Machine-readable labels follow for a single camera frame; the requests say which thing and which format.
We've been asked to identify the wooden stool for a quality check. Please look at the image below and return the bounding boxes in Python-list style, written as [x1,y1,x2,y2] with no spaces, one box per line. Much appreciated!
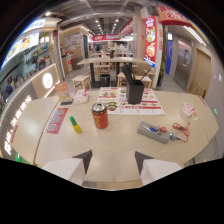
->
[71,74,92,92]

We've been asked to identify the red cord lanyard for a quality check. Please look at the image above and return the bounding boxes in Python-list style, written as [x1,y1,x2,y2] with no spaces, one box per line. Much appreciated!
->
[170,121,191,144]

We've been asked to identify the orange standing menu sign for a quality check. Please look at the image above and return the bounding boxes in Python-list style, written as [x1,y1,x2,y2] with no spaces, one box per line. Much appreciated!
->
[53,81,72,101]

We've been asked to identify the white tissue packet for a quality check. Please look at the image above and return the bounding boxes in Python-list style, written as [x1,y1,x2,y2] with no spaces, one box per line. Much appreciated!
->
[72,88,90,105]

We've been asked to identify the grey flat case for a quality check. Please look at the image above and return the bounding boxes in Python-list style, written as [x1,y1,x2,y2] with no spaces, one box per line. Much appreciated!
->
[136,120,172,145]

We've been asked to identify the printed menu placemat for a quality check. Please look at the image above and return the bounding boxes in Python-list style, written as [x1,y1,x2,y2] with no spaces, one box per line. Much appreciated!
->
[96,86,166,116]

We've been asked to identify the red QR code sticker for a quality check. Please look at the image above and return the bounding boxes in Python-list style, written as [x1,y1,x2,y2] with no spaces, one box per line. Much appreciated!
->
[44,107,69,135]

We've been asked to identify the small pink white packet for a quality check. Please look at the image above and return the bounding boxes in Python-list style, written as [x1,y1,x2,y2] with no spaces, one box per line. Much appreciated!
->
[181,102,198,118]

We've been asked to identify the black chopstick holder box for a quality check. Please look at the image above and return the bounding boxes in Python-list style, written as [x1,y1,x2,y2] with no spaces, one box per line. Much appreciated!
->
[121,64,151,105]

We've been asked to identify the long wooden dining table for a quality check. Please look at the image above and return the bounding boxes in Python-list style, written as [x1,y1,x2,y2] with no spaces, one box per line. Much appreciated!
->
[76,56,152,88]

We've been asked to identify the keychain with red charm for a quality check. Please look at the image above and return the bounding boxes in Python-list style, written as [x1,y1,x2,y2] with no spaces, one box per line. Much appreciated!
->
[142,124,168,135]

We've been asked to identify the red food poster banner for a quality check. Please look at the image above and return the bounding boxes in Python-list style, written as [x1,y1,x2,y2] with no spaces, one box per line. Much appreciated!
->
[143,15,158,69]

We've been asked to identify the red drink can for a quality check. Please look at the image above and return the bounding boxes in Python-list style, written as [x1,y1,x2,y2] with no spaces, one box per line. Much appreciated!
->
[91,102,109,130]

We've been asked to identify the small yellow green-capped bottle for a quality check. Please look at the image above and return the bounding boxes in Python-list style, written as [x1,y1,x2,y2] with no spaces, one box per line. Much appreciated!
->
[69,115,83,134]

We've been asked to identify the black waste bin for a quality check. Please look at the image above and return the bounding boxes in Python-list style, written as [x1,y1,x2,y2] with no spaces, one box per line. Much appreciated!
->
[99,73,112,88]

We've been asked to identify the wooden chair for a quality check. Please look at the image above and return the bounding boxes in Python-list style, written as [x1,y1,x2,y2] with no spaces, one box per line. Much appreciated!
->
[116,71,153,90]

